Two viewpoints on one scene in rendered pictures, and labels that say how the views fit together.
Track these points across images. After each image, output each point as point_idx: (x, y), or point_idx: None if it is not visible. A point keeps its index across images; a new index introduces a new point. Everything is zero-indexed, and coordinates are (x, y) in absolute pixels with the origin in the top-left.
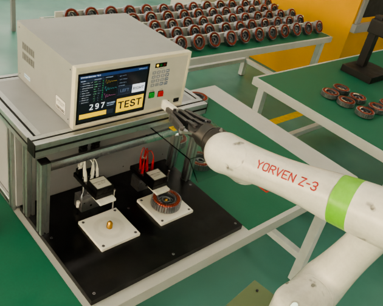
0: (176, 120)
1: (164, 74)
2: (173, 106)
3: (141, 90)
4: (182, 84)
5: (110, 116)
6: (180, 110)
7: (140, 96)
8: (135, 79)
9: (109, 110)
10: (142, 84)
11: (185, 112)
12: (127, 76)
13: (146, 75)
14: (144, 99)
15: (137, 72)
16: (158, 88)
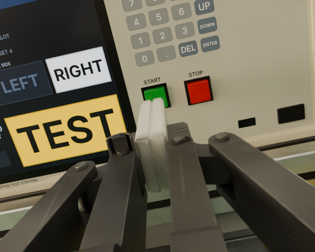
0: (11, 236)
1: (189, 5)
2: (152, 125)
3: (99, 83)
4: (304, 44)
5: (12, 178)
6: (166, 148)
7: (104, 107)
8: (47, 37)
9: None
10: (92, 55)
11: (185, 160)
12: (8, 29)
13: (94, 17)
14: (130, 118)
15: (45, 7)
16: (180, 69)
